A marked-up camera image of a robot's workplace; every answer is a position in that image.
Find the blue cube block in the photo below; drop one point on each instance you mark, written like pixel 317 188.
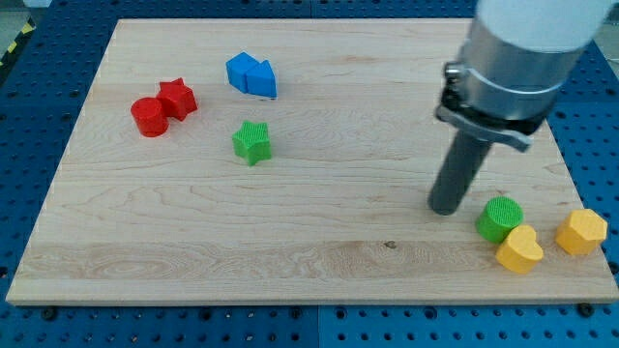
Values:
pixel 237 68

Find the yellow heart block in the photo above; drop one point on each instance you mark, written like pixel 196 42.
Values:
pixel 520 252

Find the dark grey cylindrical pointer rod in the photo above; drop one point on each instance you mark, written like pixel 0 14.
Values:
pixel 459 169

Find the light wooden board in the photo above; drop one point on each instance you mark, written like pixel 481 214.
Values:
pixel 337 216

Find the red cylinder block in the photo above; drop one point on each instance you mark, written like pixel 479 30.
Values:
pixel 149 117

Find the green star block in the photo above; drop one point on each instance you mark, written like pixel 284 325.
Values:
pixel 252 142

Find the blue triangle block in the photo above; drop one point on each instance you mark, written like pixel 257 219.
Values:
pixel 261 80

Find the green cylinder block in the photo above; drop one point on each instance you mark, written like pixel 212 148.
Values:
pixel 499 217

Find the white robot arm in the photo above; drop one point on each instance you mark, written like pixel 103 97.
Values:
pixel 544 23

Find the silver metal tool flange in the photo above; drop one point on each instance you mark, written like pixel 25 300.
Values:
pixel 500 90

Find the red star block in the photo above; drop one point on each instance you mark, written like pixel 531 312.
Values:
pixel 178 100

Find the yellow hexagon block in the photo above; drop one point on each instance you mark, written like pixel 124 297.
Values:
pixel 581 232

